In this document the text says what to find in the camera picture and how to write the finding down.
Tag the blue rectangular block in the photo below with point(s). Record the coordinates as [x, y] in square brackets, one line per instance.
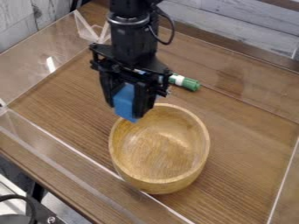
[123, 101]

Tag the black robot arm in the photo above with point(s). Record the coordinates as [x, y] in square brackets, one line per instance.
[133, 24]

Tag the black metal table frame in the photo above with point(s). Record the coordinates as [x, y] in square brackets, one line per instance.
[21, 198]

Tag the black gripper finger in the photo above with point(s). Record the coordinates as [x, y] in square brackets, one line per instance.
[143, 99]
[111, 84]

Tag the green white marker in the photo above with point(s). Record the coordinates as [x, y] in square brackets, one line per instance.
[184, 82]

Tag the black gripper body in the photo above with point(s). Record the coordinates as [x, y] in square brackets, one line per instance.
[149, 71]

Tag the brown wooden bowl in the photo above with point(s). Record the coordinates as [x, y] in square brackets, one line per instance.
[159, 153]

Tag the clear acrylic tray walls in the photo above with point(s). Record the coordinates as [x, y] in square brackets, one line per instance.
[53, 132]

